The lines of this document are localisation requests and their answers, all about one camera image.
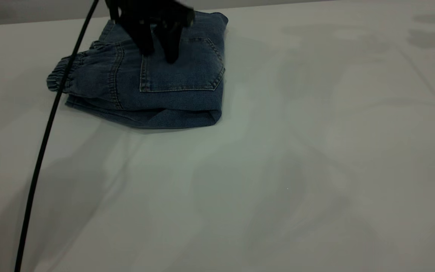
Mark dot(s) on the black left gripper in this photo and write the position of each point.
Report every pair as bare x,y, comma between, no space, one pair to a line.
149,13

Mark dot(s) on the blue faded denim pants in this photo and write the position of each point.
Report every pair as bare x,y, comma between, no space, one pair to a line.
179,98

